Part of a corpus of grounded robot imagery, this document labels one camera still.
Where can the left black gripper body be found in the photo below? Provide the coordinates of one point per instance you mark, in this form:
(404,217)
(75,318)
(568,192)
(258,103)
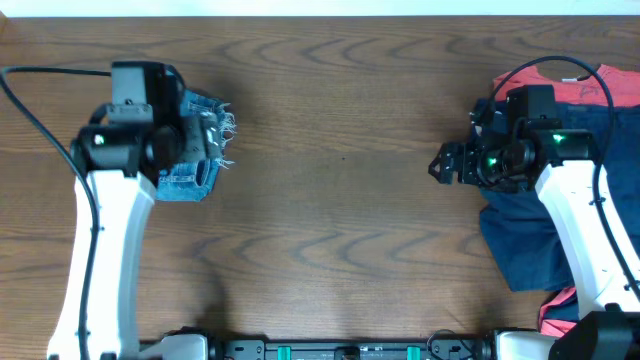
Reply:
(208,136)

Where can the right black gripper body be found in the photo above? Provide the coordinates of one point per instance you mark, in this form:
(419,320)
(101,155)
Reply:
(472,163)

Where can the dark navy blue shorts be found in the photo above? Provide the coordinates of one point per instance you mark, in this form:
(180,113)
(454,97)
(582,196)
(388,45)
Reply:
(521,235)

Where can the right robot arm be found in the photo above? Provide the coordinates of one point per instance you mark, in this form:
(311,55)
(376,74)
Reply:
(536,153)

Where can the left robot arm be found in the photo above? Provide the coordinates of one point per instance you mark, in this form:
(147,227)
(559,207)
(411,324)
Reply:
(149,130)

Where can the folded light blue denim shorts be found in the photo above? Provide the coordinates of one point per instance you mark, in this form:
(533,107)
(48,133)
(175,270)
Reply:
(193,181)

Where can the red orange t-shirt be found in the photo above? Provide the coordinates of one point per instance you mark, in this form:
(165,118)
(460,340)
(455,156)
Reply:
(623,86)

